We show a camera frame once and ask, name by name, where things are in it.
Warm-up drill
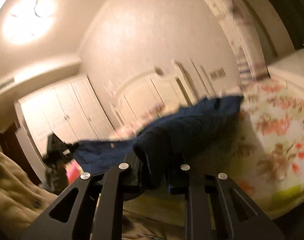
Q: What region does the navy blue puffer jacket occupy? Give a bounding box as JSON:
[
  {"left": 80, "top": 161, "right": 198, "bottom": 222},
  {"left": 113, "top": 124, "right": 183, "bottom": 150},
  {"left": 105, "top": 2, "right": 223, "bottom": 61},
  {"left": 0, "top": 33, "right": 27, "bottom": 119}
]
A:
[{"left": 74, "top": 95, "right": 244, "bottom": 190}]

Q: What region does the white wardrobe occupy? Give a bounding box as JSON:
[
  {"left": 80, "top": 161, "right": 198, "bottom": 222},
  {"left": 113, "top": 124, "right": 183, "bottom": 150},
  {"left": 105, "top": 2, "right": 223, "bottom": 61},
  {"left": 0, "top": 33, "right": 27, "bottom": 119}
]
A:
[{"left": 18, "top": 74, "right": 114, "bottom": 155}]

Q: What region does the floral bed quilt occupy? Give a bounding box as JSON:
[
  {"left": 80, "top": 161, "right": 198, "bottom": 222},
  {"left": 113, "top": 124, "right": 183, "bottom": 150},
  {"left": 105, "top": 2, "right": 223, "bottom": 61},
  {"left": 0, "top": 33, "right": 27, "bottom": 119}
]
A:
[{"left": 112, "top": 77, "right": 304, "bottom": 218}]

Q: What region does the white wooden headboard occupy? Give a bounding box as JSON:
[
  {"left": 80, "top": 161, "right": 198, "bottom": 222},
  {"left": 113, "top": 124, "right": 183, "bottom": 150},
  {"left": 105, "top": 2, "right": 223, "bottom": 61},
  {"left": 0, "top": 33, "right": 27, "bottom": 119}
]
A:
[{"left": 109, "top": 60, "right": 218, "bottom": 131}]

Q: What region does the round ceiling light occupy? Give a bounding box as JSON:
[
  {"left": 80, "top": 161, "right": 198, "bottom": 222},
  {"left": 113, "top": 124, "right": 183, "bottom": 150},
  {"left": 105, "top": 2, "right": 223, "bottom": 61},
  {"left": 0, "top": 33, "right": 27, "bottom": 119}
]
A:
[{"left": 2, "top": 0, "right": 58, "bottom": 46}]

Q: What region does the white window bench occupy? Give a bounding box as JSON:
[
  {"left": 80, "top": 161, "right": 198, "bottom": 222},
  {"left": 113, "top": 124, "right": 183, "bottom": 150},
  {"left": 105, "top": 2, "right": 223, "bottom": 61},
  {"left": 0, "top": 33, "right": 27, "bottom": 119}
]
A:
[{"left": 268, "top": 49, "right": 304, "bottom": 98}]

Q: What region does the printed striped curtain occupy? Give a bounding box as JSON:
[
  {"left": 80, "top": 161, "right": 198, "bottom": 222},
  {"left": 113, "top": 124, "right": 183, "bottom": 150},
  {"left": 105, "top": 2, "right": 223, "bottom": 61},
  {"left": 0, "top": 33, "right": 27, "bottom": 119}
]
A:
[{"left": 204, "top": 0, "right": 268, "bottom": 86}]

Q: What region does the wall socket panel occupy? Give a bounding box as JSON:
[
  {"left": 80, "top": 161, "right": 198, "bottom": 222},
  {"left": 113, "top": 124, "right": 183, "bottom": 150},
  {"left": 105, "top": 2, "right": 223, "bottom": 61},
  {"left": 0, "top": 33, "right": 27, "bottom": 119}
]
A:
[{"left": 209, "top": 68, "right": 226, "bottom": 80}]

